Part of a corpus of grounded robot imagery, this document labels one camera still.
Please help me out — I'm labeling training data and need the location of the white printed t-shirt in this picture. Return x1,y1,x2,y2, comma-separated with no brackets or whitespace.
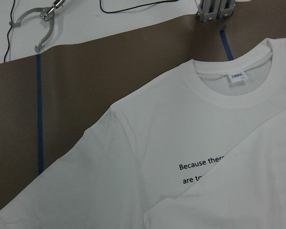
0,38,286,229

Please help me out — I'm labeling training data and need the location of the black cable on table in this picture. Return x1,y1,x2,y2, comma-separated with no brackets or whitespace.
3,0,16,63

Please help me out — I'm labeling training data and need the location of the aluminium frame post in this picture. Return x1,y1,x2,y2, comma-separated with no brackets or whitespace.
195,0,235,23

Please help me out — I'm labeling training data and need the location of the metal reacher grabber tool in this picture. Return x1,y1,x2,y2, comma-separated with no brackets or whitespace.
7,0,65,53

